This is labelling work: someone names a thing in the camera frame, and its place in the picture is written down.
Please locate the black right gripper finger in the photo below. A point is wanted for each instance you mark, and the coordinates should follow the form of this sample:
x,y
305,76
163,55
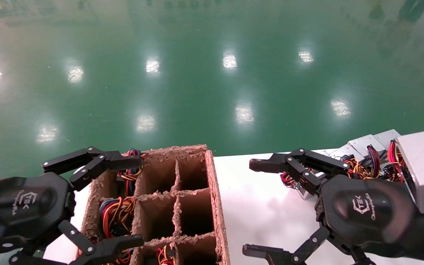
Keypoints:
x,y
318,162
271,254

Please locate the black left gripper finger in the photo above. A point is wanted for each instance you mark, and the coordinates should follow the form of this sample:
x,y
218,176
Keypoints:
x,y
98,160
120,243

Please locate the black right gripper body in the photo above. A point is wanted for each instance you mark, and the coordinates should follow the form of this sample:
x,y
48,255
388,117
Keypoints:
x,y
366,213

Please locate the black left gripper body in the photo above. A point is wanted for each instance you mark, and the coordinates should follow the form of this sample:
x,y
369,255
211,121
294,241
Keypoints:
x,y
20,209

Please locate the brown cardboard divider box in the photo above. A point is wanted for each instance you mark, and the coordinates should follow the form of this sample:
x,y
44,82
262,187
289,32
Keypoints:
x,y
193,173

